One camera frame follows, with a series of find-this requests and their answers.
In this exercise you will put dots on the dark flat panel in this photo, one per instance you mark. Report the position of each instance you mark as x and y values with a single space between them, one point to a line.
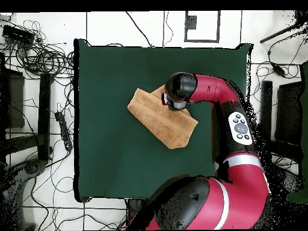
14 101
288 113

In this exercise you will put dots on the grey square floor frame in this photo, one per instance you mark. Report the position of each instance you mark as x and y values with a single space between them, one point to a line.
218 26

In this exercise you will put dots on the black rod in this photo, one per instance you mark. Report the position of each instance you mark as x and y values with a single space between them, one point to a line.
276 35

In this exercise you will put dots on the black horizontal beam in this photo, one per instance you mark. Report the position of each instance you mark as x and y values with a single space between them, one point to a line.
284 149
21 144

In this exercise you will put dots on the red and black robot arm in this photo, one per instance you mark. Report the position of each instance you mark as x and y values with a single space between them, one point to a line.
240 192

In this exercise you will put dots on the tan terry towel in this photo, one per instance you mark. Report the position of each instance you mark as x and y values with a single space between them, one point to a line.
163 127

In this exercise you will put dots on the black power strip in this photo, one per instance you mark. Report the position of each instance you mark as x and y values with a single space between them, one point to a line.
63 130

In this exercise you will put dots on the dark green table cloth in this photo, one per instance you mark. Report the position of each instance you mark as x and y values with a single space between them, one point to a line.
108 156

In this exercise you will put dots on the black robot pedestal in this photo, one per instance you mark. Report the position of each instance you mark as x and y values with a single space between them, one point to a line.
134 207

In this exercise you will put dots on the dark curved stand base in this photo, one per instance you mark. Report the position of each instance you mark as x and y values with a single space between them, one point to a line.
286 179
31 167

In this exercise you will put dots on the black adapter box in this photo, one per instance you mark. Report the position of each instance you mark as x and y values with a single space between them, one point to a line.
16 33

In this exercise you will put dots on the black upright post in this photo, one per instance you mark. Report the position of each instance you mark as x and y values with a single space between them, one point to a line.
44 115
266 108

